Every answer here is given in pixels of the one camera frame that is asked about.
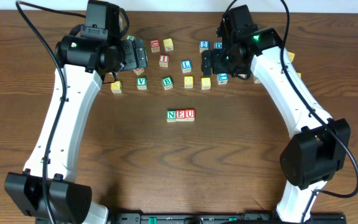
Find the blue T block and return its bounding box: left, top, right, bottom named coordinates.
left=217, top=73, right=228, bottom=85

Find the red C block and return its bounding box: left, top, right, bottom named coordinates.
left=150, top=40, right=160, bottom=53

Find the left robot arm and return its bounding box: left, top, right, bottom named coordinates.
left=4, top=1, right=147, bottom=223

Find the red I block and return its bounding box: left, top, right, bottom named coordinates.
left=159, top=55, right=169, bottom=67

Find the yellow O block lower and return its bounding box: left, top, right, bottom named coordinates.
left=184, top=76, right=194, bottom=88

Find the red A block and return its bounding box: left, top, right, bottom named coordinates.
left=134, top=68, right=144, bottom=75

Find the yellow s block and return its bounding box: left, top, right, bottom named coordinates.
left=163, top=38, right=174, bottom=52
left=201, top=77, right=211, bottom=90

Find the red E block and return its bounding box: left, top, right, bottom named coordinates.
left=175, top=110, right=186, bottom=122

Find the green 4 block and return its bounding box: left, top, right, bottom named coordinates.
left=254, top=77, right=261, bottom=84

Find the green B block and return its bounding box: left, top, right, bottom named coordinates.
left=162, top=76, right=173, bottom=90

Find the green V block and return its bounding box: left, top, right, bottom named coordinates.
left=137, top=77, right=147, bottom=90

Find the yellow S block upper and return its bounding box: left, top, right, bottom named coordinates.
left=163, top=38, right=174, bottom=52

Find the red U block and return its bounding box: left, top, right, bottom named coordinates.
left=185, top=109, right=195, bottom=121

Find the yellow S block lower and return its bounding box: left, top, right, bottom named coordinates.
left=201, top=77, right=211, bottom=90

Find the green N block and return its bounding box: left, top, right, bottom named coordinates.
left=166, top=110, right=176, bottom=123

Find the blue D block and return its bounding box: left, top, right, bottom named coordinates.
left=214, top=42, right=223, bottom=49

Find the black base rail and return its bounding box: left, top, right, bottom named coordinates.
left=106, top=212, right=347, bottom=224

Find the blue L block middle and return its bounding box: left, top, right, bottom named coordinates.
left=181, top=60, right=192, bottom=73

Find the blue 2 block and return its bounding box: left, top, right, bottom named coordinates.
left=200, top=40, right=209, bottom=53

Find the yellow K block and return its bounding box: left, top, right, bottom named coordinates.
left=110, top=80, right=122, bottom=93

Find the yellow block far right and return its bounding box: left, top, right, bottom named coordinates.
left=288, top=52, right=295, bottom=62

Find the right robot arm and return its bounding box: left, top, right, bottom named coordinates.
left=201, top=5, right=351, bottom=223

